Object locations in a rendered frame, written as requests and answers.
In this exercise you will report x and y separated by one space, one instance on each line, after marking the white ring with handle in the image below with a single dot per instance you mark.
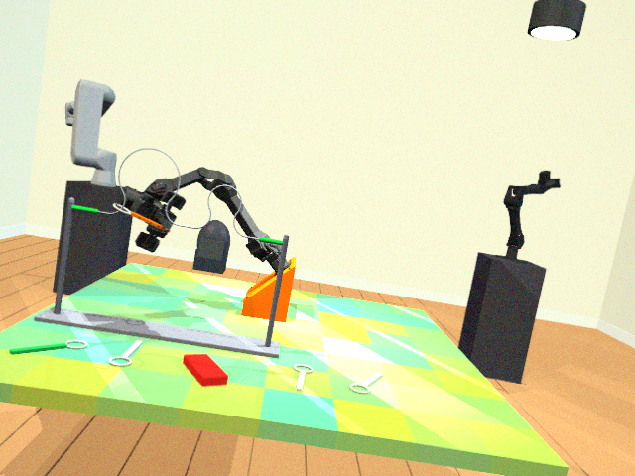
127 354
366 383
302 375

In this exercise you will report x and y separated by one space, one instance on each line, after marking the green handle with white loop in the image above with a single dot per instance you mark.
48 347

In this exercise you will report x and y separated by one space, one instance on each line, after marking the orange handle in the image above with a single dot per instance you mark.
138 216

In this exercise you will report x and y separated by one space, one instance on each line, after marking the red rectangular block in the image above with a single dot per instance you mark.
205 370

